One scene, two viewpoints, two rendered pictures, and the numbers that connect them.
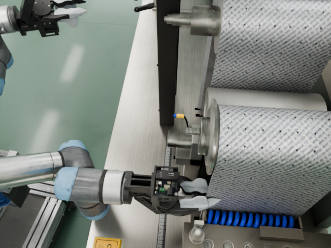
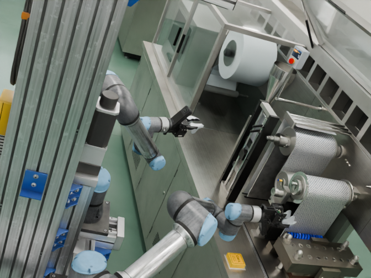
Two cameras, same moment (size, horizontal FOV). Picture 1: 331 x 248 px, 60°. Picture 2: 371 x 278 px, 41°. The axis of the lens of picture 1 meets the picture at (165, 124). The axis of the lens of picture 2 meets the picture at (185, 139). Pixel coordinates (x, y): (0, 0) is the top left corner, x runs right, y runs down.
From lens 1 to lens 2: 1.89 m
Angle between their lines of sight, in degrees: 33
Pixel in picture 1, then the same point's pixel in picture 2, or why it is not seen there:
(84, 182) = (245, 208)
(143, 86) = (204, 176)
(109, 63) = not seen: hidden behind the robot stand
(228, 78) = (289, 167)
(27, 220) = not seen: outside the picture
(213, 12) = (287, 137)
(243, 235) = (305, 242)
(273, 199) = (317, 220)
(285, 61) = (314, 161)
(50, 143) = not seen: hidden behind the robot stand
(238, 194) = (305, 217)
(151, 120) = (221, 197)
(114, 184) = (258, 209)
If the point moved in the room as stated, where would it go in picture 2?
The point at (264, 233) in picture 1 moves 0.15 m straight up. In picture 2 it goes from (313, 239) to (329, 217)
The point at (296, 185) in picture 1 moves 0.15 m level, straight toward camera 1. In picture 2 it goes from (328, 210) to (321, 224)
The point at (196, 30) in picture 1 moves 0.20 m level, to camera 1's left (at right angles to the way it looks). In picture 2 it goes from (281, 144) to (246, 139)
